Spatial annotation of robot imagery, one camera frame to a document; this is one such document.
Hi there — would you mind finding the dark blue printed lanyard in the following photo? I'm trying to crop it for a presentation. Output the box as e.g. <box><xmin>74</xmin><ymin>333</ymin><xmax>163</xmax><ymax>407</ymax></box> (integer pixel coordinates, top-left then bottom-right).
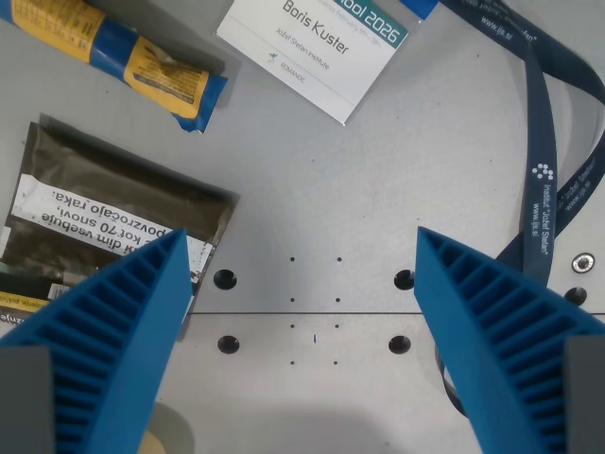
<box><xmin>437</xmin><ymin>0</ymin><xmax>605</xmax><ymax>418</ymax></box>

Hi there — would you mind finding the blue and yellow bag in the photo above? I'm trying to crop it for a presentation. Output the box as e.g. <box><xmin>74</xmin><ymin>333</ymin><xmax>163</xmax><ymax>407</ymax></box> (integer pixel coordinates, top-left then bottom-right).
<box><xmin>0</xmin><ymin>0</ymin><xmax>229</xmax><ymax>135</ymax></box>

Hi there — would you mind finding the white name badge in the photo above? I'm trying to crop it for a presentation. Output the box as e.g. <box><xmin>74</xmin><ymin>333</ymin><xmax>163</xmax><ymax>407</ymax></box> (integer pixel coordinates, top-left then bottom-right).
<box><xmin>216</xmin><ymin>0</ymin><xmax>440</xmax><ymax>128</ymax></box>

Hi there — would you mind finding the brown tobacco pouch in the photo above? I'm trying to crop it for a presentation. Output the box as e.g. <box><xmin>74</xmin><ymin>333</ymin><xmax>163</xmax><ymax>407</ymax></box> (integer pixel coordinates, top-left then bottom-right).
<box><xmin>0</xmin><ymin>121</ymin><xmax>242</xmax><ymax>328</ymax></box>

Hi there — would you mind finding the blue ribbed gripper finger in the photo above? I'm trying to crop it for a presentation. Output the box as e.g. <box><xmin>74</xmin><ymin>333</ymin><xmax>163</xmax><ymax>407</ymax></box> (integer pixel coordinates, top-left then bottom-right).
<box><xmin>413</xmin><ymin>226</ymin><xmax>605</xmax><ymax>454</ymax></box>
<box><xmin>0</xmin><ymin>227</ymin><xmax>193</xmax><ymax>454</ymax></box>

